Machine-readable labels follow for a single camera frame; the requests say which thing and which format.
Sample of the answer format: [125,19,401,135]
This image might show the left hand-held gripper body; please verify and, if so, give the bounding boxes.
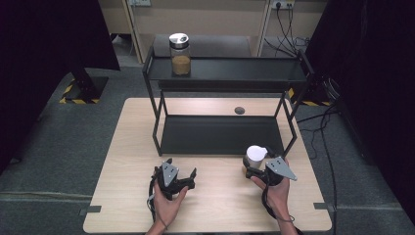
[153,161,197,202]

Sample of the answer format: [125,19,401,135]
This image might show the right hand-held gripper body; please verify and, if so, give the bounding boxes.
[252,156,299,188]

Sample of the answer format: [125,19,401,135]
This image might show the glass bottle with white lid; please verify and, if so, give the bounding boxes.
[241,144,269,174]

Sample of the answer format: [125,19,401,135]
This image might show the black metal two-tier shelf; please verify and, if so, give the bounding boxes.
[141,45,316,159]

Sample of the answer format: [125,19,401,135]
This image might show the glass jar with silver lid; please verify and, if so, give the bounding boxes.
[168,31,192,77]

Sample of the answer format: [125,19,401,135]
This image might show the person's right hand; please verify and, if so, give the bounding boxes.
[250,158,292,223]

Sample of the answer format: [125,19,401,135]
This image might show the person's left hand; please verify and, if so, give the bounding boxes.
[152,181,190,228]

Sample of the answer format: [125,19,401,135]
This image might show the grey floor tape strip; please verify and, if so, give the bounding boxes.
[78,205,103,216]
[312,202,338,212]

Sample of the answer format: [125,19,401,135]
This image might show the black stand with striped base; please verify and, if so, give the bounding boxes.
[59,67,110,106]
[287,72,333,108]

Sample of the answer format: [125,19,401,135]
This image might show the black curtain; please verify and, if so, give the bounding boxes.
[303,0,415,226]
[0,0,120,175]

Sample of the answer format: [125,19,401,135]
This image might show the left hand-held gripper cable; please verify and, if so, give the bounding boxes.
[147,175,168,230]

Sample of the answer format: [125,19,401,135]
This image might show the hand-held gripper cable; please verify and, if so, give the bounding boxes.
[147,175,168,230]
[261,184,304,235]

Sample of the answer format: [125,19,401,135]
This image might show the right hand-held gripper cable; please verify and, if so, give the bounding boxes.
[261,184,304,235]

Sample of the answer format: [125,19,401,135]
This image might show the black floor cables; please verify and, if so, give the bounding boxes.
[296,103,341,235]

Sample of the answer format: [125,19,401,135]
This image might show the black socket cables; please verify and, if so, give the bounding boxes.
[263,3,311,59]

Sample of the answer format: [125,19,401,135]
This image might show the white wall socket with plugs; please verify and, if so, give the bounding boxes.
[270,0,296,11]

